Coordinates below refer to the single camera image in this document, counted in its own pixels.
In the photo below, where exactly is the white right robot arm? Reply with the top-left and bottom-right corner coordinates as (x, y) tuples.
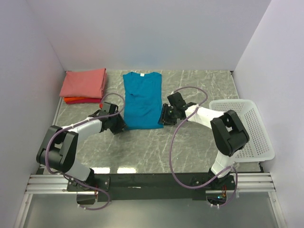
(159, 92), (250, 190)

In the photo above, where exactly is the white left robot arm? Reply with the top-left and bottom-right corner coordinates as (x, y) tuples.
(36, 102), (126, 191)

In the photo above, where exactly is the teal blue t shirt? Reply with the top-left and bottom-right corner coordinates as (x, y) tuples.
(123, 72), (163, 130)

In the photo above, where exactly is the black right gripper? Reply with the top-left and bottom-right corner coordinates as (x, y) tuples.
(158, 104), (178, 126)

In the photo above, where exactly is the folded orange t shirt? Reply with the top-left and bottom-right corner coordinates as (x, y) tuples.
(63, 97), (90, 105)

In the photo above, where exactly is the white perforated plastic basket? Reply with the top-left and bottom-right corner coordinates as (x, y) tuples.
(209, 99), (275, 162)

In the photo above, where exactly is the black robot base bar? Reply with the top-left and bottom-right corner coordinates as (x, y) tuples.
(66, 172), (237, 202)

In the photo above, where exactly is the folded salmon pink t shirt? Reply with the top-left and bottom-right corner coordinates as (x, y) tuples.
(59, 68), (107, 98)

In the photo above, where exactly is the aluminium extrusion rail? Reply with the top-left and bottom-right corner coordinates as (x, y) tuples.
(25, 172), (72, 193)

